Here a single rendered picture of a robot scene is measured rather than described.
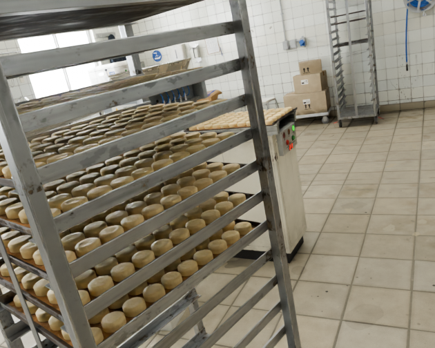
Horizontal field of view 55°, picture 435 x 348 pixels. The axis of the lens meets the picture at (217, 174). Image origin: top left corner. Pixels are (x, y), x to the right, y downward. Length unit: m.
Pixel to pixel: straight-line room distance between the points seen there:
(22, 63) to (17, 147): 0.14
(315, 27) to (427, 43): 1.50
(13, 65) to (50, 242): 0.29
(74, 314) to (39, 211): 0.19
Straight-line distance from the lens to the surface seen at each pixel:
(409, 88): 6.41
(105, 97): 0.81
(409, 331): 2.19
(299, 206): 2.75
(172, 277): 1.02
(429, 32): 6.32
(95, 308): 0.86
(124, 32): 1.40
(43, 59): 0.76
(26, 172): 0.71
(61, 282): 0.77
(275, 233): 1.20
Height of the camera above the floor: 1.38
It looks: 17 degrees down
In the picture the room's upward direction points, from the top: 11 degrees counter-clockwise
